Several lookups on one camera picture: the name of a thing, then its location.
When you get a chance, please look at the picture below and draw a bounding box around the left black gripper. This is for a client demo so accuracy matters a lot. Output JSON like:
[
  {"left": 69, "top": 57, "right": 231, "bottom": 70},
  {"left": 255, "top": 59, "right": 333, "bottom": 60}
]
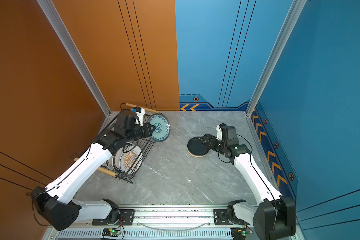
[{"left": 124, "top": 121, "right": 156, "bottom": 144}]

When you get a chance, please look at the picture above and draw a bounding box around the grey green plate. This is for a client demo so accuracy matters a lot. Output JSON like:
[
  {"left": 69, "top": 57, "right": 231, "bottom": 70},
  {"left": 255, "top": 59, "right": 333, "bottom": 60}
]
[{"left": 148, "top": 114, "right": 171, "bottom": 142}]

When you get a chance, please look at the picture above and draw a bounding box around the black plate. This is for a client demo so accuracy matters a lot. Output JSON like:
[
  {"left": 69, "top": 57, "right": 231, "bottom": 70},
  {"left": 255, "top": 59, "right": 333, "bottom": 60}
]
[{"left": 187, "top": 137, "right": 210, "bottom": 153}]

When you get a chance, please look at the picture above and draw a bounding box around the white patterned plate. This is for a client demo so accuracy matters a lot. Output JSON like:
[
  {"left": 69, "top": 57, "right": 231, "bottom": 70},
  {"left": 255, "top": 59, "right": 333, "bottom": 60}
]
[
  {"left": 106, "top": 158, "right": 114, "bottom": 171},
  {"left": 112, "top": 148, "right": 129, "bottom": 173},
  {"left": 120, "top": 145, "right": 143, "bottom": 175}
]

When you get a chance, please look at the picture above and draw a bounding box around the black wire dish rack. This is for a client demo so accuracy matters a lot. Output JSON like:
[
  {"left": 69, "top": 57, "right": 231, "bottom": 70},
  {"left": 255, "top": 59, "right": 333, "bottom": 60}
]
[{"left": 70, "top": 102, "right": 164, "bottom": 184}]

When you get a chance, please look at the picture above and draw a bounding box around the orange plate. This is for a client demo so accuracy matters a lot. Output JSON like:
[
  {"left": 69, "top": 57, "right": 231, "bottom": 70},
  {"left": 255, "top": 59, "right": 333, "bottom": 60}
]
[{"left": 190, "top": 152, "right": 208, "bottom": 158}]

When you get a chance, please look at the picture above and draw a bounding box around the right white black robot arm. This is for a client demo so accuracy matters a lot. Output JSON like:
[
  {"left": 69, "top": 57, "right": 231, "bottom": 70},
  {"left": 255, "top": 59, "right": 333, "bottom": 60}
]
[{"left": 200, "top": 124, "right": 296, "bottom": 240}]

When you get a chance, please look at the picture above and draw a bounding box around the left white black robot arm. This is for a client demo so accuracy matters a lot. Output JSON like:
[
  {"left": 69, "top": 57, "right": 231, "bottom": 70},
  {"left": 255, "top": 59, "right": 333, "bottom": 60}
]
[{"left": 29, "top": 107, "right": 155, "bottom": 231}]

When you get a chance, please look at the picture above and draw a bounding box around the right circuit board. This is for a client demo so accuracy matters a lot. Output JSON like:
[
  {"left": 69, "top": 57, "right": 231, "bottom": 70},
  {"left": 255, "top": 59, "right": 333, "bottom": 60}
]
[{"left": 231, "top": 228, "right": 253, "bottom": 240}]

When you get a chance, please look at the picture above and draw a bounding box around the circuit board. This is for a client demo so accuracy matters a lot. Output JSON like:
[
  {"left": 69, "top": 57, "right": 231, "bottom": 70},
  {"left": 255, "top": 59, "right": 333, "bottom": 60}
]
[
  {"left": 231, "top": 228, "right": 253, "bottom": 240},
  {"left": 102, "top": 228, "right": 123, "bottom": 240}
]

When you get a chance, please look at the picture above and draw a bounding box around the left circuit board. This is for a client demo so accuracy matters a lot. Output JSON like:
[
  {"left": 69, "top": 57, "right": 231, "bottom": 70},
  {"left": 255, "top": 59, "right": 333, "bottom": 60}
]
[{"left": 102, "top": 228, "right": 123, "bottom": 240}]

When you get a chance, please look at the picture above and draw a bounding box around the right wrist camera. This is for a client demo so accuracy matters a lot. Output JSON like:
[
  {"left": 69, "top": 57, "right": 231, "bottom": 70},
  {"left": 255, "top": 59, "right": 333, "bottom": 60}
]
[{"left": 216, "top": 123, "right": 226, "bottom": 140}]

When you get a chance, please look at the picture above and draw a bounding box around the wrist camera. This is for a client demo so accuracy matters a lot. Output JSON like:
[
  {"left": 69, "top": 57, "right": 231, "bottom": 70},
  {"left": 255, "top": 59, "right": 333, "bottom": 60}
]
[
  {"left": 216, "top": 123, "right": 226, "bottom": 140},
  {"left": 131, "top": 106, "right": 145, "bottom": 126}
]

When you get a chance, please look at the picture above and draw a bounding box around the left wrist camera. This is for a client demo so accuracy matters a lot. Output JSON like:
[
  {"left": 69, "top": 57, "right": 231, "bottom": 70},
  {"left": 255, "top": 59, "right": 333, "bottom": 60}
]
[{"left": 131, "top": 106, "right": 145, "bottom": 126}]

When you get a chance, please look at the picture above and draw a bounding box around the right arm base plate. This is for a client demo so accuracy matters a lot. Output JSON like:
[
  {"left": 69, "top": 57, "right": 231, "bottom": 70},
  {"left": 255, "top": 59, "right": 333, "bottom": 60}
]
[{"left": 213, "top": 208, "right": 252, "bottom": 226}]

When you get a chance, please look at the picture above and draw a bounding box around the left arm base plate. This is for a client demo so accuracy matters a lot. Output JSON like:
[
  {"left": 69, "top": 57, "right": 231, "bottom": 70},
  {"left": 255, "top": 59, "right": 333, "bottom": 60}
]
[{"left": 92, "top": 209, "right": 135, "bottom": 226}]

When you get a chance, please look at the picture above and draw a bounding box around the aluminium mounting rail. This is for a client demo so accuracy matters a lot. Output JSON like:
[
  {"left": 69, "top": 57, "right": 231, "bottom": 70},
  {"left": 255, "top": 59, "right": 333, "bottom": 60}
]
[{"left": 43, "top": 204, "right": 259, "bottom": 240}]

